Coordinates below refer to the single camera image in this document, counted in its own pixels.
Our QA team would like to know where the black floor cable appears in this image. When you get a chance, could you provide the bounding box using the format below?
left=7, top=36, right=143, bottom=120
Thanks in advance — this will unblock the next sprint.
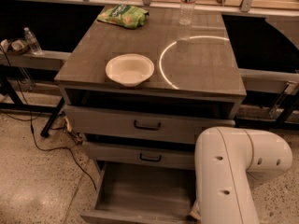
left=0, top=44, right=98, bottom=191

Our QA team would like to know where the grey middle drawer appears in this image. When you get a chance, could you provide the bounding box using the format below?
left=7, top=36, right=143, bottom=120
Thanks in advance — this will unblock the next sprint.
left=83, top=141, right=194, bottom=170

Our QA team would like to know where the black table leg left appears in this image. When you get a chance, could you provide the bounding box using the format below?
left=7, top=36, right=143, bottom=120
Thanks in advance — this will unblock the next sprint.
left=40, top=99, right=64, bottom=138

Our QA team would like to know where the green chip bag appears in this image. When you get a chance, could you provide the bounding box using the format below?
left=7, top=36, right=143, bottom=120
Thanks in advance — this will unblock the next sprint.
left=97, top=5, right=149, bottom=29

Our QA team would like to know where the grey side shelf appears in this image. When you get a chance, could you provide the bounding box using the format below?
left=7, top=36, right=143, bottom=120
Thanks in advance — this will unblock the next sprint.
left=239, top=68, right=299, bottom=94
left=0, top=50, right=70, bottom=71

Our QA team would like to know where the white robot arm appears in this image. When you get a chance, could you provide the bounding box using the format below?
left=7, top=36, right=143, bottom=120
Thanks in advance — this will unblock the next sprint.
left=191, top=127, right=292, bottom=224

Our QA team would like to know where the grey bottom drawer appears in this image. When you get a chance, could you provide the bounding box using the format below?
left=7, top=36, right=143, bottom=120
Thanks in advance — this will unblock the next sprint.
left=81, top=161, right=197, bottom=224

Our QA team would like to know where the clear water bottle on cabinet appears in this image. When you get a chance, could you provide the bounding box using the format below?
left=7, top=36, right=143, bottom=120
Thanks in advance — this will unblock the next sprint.
left=178, top=0, right=196, bottom=25

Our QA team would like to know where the grey top drawer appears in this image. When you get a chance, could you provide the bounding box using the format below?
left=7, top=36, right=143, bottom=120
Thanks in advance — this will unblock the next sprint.
left=64, top=105, right=235, bottom=144

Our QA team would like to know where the grey drawer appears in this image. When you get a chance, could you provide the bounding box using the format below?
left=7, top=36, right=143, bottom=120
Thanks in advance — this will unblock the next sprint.
left=81, top=161, right=197, bottom=224
left=64, top=105, right=235, bottom=144
left=83, top=141, right=194, bottom=170

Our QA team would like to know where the grey drawer cabinet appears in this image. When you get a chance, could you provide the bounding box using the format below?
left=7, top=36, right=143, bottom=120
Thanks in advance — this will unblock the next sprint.
left=53, top=5, right=247, bottom=173

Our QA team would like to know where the grey side shelf left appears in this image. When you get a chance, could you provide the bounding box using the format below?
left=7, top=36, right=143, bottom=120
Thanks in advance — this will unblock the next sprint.
left=0, top=50, right=70, bottom=71

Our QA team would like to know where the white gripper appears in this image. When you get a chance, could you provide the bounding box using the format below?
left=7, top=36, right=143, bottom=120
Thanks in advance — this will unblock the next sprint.
left=190, top=201, right=201, bottom=220

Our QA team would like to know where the grey side shelf right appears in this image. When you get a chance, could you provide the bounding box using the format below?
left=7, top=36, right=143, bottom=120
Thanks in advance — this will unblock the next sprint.
left=239, top=68, right=299, bottom=94

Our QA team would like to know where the small water bottle on shelf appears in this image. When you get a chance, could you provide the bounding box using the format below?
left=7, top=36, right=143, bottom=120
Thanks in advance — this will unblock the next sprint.
left=23, top=27, right=42, bottom=55

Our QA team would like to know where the white paper bowl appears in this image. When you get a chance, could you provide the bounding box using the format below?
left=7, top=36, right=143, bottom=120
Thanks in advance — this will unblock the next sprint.
left=106, top=54, right=154, bottom=87

